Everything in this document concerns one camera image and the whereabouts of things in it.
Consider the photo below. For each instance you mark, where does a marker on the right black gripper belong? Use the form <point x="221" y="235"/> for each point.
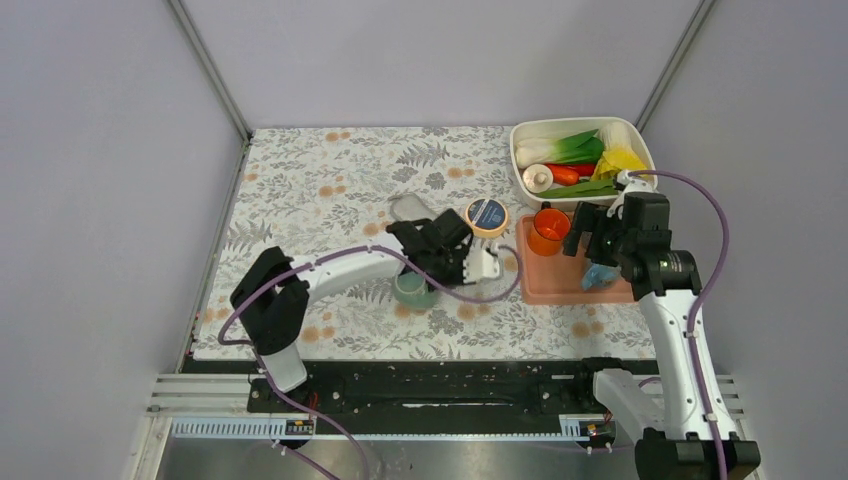
<point x="588" y="217"/>

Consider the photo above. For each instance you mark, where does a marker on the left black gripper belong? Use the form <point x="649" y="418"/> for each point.
<point x="459" y="253"/>

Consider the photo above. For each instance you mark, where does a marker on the orange mug black handle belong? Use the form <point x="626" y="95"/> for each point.
<point x="549" y="228"/>

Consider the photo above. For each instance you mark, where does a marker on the teal green glazed mug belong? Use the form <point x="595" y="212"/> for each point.
<point x="413" y="292"/>

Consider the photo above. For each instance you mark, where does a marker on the blue butterfly mug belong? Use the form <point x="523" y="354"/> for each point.
<point x="599" y="277"/>

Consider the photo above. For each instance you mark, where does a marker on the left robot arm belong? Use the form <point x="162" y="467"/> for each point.
<point x="272" y="298"/>

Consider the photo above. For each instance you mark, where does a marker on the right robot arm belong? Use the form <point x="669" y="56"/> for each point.
<point x="691" y="435"/>

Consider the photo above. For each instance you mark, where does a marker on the toy green pea pod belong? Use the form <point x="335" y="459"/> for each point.
<point x="581" y="189"/>

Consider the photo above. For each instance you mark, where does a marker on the toy carrot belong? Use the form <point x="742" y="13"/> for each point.
<point x="564" y="175"/>

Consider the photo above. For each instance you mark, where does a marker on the toy red chili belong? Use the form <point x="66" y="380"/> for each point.
<point x="583" y="170"/>

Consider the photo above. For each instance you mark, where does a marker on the toy white mushroom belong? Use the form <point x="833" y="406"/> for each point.
<point x="537" y="178"/>

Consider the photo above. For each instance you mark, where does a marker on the pink plastic tray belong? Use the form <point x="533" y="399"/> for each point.
<point x="556" y="280"/>

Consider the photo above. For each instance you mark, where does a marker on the toy bok choy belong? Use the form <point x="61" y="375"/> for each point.
<point x="584" y="147"/>

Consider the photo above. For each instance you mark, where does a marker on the toy napa cabbage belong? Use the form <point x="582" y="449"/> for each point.
<point x="616" y="140"/>

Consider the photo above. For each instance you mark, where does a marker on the white rectangular bin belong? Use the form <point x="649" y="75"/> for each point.
<point x="563" y="127"/>

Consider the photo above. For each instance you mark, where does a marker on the floral tablecloth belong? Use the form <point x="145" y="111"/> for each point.
<point x="310" y="191"/>

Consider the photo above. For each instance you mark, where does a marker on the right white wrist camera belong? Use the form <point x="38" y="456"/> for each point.
<point x="626" y="183"/>

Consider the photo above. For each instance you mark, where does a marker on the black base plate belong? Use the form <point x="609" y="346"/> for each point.
<point x="455" y="398"/>

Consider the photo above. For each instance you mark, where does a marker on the white slotted cable duct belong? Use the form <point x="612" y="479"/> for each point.
<point x="267" y="428"/>

